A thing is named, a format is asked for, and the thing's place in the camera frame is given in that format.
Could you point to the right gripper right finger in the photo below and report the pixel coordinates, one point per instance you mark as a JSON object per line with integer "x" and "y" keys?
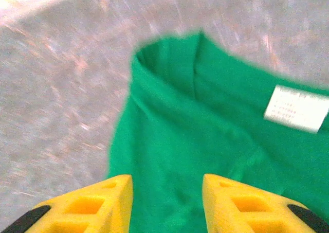
{"x": 226, "y": 212}

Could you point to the green t-shirt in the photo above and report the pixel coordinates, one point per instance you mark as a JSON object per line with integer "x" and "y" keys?
{"x": 192, "y": 127}

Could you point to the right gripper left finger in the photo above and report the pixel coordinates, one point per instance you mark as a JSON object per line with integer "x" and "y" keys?
{"x": 113, "y": 210}

